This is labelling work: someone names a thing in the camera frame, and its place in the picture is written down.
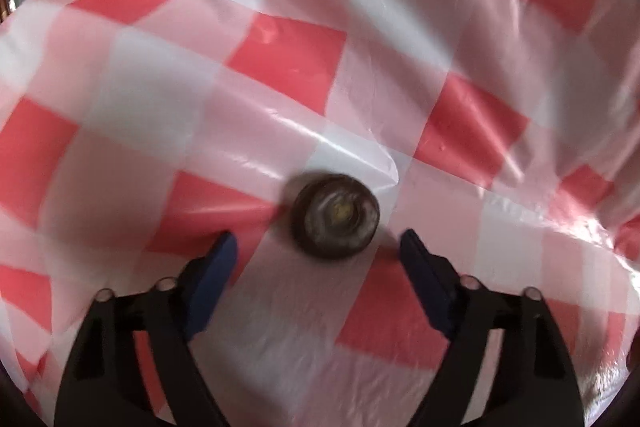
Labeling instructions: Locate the dark mangosteen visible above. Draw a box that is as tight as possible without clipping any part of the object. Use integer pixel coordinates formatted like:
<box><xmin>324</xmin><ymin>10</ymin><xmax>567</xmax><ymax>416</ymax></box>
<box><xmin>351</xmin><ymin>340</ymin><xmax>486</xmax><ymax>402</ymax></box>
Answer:
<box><xmin>290</xmin><ymin>174</ymin><xmax>381</xmax><ymax>260</ymax></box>

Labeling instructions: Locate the red white checkered tablecloth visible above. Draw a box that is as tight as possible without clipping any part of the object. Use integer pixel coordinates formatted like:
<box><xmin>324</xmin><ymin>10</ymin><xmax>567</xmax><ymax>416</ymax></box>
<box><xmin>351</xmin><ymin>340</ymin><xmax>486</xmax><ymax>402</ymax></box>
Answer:
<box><xmin>1</xmin><ymin>0</ymin><xmax>639</xmax><ymax>426</ymax></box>

